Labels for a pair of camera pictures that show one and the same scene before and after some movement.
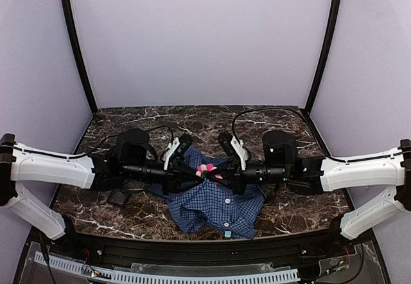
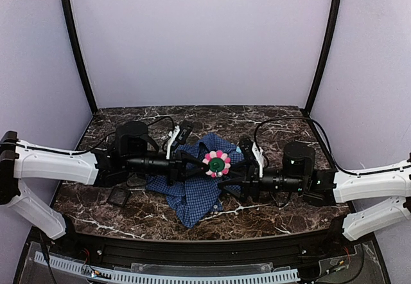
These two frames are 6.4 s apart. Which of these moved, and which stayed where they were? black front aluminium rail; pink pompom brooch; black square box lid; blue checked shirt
Moved: pink pompom brooch; blue checked shirt
Stayed: black square box lid; black front aluminium rail
